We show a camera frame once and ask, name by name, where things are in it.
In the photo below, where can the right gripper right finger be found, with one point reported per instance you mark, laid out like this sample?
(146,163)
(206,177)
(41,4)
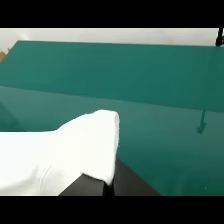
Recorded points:
(130,183)

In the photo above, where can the white T-shirt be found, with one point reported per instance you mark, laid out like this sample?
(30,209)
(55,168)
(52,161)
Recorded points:
(50,156)

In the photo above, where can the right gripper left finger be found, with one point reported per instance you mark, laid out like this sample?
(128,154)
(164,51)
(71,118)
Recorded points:
(87,187)

